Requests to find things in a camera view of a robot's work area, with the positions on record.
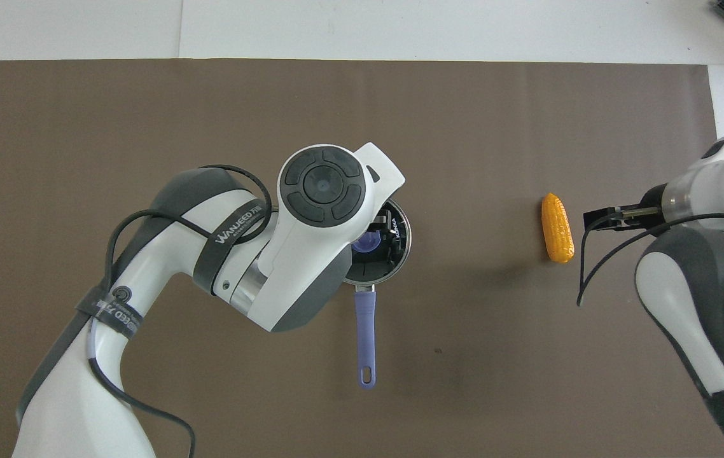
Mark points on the brown table mat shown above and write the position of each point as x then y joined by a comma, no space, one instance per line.
146,127

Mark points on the yellow toy corn cob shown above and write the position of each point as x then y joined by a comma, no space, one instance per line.
557,229

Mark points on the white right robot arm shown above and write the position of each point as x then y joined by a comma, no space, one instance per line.
718,184

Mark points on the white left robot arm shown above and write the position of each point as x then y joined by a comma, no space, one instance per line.
311,254

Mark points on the glass lid with blue knob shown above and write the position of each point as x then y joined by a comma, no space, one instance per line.
368,271

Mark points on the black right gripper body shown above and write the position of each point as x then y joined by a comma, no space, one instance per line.
651,210

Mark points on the dark blue saucepan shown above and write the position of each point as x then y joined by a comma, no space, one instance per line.
366,331

